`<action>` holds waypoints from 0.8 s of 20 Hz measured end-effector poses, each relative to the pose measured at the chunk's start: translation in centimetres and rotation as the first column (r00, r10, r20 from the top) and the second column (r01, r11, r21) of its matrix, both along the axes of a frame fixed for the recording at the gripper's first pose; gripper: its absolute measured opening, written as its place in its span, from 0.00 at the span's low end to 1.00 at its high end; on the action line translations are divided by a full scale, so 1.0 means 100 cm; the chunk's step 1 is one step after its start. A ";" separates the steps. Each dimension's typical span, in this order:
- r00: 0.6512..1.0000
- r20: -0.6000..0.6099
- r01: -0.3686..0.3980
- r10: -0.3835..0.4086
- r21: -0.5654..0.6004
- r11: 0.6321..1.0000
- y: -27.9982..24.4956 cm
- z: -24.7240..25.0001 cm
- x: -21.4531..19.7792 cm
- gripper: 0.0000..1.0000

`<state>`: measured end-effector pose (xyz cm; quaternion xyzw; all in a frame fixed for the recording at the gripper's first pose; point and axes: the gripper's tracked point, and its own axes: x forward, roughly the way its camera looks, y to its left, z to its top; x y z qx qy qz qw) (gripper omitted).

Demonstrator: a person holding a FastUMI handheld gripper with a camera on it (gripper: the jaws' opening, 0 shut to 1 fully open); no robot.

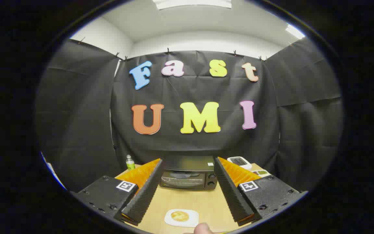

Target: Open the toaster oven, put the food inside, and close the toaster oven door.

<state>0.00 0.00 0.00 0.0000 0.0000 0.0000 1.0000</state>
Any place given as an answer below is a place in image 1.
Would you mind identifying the white toaster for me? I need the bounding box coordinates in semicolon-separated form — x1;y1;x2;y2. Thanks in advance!
227;156;253;170

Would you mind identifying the small ceiling light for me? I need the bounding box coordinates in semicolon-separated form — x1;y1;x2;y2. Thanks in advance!
285;24;305;40

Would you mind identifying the black toaster oven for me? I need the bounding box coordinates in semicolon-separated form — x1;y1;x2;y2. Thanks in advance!
160;155;218;190

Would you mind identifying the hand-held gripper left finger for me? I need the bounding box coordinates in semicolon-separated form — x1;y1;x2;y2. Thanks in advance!
71;158;163;227

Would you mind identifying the white plate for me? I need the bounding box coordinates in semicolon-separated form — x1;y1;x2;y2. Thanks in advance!
164;209;199;228

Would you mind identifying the long ceiling light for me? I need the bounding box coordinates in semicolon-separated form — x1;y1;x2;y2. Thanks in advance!
152;0;232;10

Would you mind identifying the golden bread roll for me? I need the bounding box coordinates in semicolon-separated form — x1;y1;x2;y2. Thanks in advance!
171;211;190;222

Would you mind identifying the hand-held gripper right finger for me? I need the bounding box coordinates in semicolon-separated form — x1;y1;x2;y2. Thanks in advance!
214;157;308;227

